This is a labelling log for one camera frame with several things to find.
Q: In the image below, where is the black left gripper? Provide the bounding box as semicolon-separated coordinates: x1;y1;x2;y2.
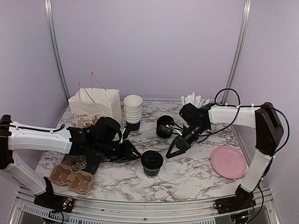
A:
94;139;142;164

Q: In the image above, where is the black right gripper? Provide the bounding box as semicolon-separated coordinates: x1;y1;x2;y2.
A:
166;122;208;159

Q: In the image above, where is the black coffee cup lid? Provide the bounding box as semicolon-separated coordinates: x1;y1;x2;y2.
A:
141;150;164;170

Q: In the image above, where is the black takeout coffee cup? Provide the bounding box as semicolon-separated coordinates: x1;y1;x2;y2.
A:
143;167;160;179

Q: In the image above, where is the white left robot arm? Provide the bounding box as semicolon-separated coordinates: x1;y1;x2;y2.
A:
0;114;141;208

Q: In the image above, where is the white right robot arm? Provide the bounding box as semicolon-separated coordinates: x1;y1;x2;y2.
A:
166;102;284;209

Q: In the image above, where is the white paper takeout bag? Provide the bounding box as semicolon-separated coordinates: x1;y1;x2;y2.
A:
68;82;122;128

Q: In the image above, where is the stack of black lids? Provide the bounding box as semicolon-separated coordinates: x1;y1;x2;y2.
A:
156;115;174;139

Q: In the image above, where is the black floral tray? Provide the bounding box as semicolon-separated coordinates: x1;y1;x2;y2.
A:
61;154;102;175

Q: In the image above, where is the pink plastic plate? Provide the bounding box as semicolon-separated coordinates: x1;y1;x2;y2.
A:
211;146;247;179

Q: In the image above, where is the stack of paper cups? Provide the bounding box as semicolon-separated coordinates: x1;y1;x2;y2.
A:
123;95;143;134

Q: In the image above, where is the brown cardboard cup carrier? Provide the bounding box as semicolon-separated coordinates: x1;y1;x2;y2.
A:
50;164;94;194

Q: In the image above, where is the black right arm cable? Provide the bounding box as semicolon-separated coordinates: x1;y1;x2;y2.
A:
172;88;290;154

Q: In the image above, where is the aluminium table edge rail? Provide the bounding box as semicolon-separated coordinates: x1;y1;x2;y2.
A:
8;187;281;224

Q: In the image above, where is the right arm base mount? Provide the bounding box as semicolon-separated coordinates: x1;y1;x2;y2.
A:
213;185;256;214

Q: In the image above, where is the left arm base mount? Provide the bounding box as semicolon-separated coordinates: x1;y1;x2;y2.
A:
34;177;75;213

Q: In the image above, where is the right aluminium frame post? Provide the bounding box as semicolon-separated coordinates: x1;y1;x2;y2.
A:
220;0;253;101

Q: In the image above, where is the aluminium frame post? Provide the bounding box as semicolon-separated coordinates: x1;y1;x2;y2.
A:
220;0;253;101
44;0;70;100

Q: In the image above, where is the left aluminium frame post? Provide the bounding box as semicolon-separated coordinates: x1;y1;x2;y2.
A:
44;0;70;100

